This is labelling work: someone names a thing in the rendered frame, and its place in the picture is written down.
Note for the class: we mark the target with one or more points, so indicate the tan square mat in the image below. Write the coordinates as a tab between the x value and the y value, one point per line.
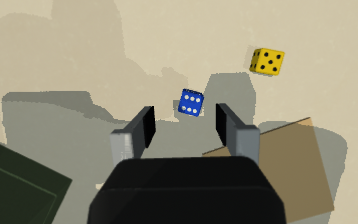
290	159

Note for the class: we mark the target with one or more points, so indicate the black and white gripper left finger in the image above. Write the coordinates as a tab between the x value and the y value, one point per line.
130	142

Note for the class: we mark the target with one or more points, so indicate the blue die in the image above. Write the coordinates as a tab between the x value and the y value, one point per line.
190	102

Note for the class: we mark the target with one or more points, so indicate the yellow die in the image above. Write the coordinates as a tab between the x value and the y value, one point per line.
267	61

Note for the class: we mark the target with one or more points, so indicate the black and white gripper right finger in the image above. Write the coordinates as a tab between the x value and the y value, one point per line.
240	139

